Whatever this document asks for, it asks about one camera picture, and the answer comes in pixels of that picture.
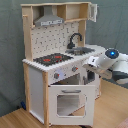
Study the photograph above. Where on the black stovetop red burners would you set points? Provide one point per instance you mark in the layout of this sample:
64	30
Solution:
52	59

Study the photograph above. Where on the grey range hood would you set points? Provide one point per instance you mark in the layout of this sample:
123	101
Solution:
48	18

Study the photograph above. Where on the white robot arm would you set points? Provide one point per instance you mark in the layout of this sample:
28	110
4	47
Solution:
111	64

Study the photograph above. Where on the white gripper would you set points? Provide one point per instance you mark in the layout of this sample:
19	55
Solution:
91	64

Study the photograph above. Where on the right stove knob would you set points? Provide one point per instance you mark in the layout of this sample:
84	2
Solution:
74	69

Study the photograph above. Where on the left stove knob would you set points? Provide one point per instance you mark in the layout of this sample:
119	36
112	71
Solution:
56	75

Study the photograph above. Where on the grey ice dispenser panel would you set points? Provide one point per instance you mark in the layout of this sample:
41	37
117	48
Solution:
90	76

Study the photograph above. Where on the black toy faucet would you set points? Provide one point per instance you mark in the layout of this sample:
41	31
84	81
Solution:
72	41

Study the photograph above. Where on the white oven door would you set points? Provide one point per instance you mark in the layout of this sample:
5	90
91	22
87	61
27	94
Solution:
71	104

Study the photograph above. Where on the stove knob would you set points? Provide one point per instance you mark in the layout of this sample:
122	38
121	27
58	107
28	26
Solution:
56	75
74	69

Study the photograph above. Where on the metal sink basin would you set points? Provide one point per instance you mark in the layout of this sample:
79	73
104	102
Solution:
79	51

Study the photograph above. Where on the wooden toy kitchen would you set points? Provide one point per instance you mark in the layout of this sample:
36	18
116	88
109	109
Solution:
46	40

